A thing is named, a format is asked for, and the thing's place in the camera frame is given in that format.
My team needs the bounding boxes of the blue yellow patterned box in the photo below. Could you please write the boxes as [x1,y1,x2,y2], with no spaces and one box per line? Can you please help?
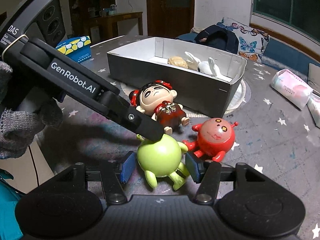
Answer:
[55,35,92,62]

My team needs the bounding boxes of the pink white tissue pack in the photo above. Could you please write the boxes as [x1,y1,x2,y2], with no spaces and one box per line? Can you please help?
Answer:
[271,69,314,110]
[307,96,320,128]

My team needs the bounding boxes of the wooden cabinet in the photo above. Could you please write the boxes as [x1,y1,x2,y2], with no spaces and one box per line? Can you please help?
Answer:
[68,0,119,26]

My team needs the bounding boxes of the white rabbit toy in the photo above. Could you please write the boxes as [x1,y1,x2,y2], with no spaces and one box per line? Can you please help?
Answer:
[184,51,227,78]

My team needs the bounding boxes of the red round toy figure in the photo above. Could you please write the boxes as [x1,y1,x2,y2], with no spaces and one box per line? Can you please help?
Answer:
[182,117,239,162]

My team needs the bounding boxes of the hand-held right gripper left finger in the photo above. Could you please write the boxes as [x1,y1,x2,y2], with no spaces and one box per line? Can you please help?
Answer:
[54,151,137,204]

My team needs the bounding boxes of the butterfly print pillow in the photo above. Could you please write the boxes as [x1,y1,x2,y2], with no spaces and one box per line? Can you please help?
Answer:
[216,17,271,62]

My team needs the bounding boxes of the blue cushioned bench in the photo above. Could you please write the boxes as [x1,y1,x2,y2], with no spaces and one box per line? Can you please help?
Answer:
[249,22,320,73]

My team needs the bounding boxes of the black backpack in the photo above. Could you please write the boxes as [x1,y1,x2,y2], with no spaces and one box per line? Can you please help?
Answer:
[176,24,239,54]

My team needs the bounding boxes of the tan walnut-shaped toy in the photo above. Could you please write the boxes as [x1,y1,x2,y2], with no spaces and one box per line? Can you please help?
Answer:
[167,56,189,69]

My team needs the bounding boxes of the grey cardboard box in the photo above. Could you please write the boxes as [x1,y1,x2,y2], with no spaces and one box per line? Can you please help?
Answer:
[107,37,247,117]

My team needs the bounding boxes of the wooden desk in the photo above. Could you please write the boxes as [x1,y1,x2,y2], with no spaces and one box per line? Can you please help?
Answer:
[85,12,144,43]

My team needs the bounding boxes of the big-headed doll in red dress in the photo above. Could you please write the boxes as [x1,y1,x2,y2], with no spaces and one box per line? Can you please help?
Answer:
[128,79,190,134]

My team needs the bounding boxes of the teal cloth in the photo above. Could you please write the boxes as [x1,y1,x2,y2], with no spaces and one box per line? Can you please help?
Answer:
[0,169,24,240]

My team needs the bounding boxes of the grey star tablecloth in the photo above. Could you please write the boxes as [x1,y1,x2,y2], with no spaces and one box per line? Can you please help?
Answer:
[37,34,320,233]

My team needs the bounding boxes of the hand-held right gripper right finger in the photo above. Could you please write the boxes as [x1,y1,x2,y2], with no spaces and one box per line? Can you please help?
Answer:
[185,152,268,204]

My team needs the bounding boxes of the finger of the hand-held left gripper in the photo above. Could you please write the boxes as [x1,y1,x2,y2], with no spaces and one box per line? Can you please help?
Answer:
[96,92,165,142]

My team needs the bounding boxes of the dark wooden door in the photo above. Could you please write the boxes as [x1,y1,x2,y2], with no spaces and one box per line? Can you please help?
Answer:
[146,0,196,37]

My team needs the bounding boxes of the green round toy figure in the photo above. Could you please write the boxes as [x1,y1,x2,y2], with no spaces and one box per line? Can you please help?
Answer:
[136,133,191,191]

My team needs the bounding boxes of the green framed window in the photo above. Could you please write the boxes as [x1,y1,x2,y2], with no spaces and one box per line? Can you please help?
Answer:
[252,0,320,27]

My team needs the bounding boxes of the person's left hand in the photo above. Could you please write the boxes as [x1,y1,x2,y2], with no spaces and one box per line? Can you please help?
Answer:
[0,60,63,161]

